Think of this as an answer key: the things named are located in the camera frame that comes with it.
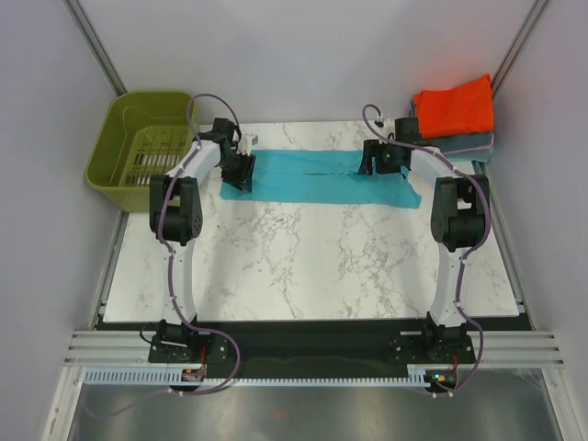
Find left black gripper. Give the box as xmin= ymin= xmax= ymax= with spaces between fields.
xmin=217 ymin=151 xmax=256 ymax=194

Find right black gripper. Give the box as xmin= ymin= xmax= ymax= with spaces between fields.
xmin=357 ymin=139 xmax=401 ymax=175

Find turquoise t shirt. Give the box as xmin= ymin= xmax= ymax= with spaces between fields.
xmin=220 ymin=150 xmax=422 ymax=209

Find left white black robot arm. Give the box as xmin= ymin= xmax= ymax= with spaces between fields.
xmin=148 ymin=119 xmax=259 ymax=363

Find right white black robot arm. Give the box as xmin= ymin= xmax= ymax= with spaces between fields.
xmin=358 ymin=115 xmax=491 ymax=364

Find folded grey blue t shirt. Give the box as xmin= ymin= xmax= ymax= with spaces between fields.
xmin=404 ymin=100 xmax=494 ymax=154

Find folded orange t shirt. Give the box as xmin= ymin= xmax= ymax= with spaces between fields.
xmin=413 ymin=73 xmax=494 ymax=139

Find olive green plastic basket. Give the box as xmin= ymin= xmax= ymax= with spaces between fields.
xmin=85 ymin=91 xmax=197 ymax=212

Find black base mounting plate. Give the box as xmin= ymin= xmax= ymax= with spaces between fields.
xmin=147 ymin=320 xmax=474 ymax=380

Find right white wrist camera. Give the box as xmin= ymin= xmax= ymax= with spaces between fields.
xmin=374 ymin=118 xmax=395 ymax=137

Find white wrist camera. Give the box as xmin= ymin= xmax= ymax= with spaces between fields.
xmin=237 ymin=133 xmax=259 ymax=156
xmin=374 ymin=118 xmax=395 ymax=137

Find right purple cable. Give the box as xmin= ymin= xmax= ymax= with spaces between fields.
xmin=362 ymin=103 xmax=492 ymax=399

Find purple cable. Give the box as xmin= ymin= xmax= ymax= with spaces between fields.
xmin=155 ymin=94 xmax=243 ymax=397
xmin=362 ymin=103 xmax=492 ymax=399

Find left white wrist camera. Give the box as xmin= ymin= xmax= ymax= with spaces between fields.
xmin=237 ymin=133 xmax=259 ymax=156

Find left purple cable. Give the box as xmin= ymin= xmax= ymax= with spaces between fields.
xmin=155 ymin=94 xmax=243 ymax=397

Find right aluminium corner post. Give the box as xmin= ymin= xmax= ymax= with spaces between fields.
xmin=491 ymin=0 xmax=551 ymax=96

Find aluminium corner post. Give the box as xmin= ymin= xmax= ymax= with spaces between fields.
xmin=491 ymin=0 xmax=551 ymax=96
xmin=62 ymin=0 xmax=128 ymax=96

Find left aluminium corner post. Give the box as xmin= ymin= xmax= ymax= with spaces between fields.
xmin=62 ymin=0 xmax=128 ymax=96

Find white slotted cable duct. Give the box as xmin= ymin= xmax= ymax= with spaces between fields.
xmin=84 ymin=367 xmax=456 ymax=388

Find aluminium frame rail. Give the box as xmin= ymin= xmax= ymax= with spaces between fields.
xmin=64 ymin=331 xmax=564 ymax=368

